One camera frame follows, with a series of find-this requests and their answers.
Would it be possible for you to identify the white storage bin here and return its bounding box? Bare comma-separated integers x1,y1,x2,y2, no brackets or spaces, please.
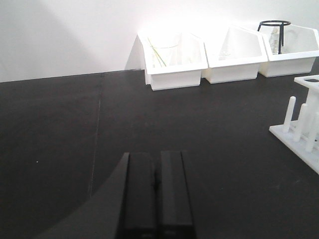
138,31,208,91
259,24,319,77
201,26,268,84

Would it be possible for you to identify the middle white storage bin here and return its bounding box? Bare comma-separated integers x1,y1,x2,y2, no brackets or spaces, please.
201,26,268,84

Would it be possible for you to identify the white test tube rack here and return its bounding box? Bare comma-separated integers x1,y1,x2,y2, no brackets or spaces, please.
269,75,319,173

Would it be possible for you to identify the black metal tripod stand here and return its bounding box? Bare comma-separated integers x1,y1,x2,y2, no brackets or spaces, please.
257,20,291,54

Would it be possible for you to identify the glass beaker in bin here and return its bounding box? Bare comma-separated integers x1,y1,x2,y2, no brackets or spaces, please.
148,34,179,68

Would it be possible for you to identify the left white storage bin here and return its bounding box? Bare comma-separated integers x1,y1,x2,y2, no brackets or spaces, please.
138,31,208,91

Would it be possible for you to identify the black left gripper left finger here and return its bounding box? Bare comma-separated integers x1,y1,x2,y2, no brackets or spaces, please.
37,152,157,239

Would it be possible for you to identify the right white storage bin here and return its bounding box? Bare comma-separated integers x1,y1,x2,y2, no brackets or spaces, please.
259,24,319,77

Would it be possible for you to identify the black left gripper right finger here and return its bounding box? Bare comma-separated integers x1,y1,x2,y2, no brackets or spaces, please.
158,151,195,239

